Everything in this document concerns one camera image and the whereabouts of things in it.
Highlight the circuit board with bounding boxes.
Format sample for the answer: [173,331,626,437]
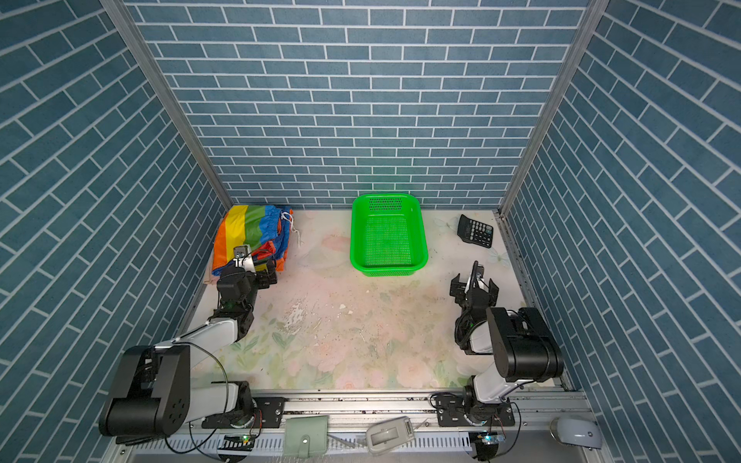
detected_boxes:
[217,435,255,463]
[468,431,506,462]

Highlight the green plastic basket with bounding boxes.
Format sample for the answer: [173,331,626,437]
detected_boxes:
[349,193,428,277]

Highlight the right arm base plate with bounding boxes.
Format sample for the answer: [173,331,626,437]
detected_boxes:
[428,393,515,428]

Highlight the black remote control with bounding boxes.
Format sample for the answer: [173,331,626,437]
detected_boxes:
[113,426,171,446]

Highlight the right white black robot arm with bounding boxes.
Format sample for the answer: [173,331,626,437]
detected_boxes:
[450,265,565,426]

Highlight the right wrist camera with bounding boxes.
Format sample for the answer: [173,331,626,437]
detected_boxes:
[466,260,488,291]

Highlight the right circuit board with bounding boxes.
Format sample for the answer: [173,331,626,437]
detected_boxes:
[468,431,506,462]

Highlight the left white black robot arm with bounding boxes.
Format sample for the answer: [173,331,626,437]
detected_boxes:
[98,260,277,444]

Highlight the colourful patterned shorts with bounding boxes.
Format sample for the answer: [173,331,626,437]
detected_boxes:
[211,206,293,276]

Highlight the white computer mouse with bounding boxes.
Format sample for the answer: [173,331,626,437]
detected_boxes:
[549,417,603,449]

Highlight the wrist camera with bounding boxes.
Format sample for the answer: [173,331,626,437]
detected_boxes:
[233,245,256,273]
[466,260,488,291]

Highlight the left circuit board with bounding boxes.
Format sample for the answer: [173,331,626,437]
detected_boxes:
[217,435,255,463]

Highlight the light green wallet pouch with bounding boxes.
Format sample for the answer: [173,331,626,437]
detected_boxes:
[283,416,329,458]

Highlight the black calculator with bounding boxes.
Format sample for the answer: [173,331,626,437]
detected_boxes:
[457,214,494,249]

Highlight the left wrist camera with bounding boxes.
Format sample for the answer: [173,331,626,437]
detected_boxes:
[233,245,256,273]

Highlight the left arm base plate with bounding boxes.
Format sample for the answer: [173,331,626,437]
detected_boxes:
[201,397,286,429]

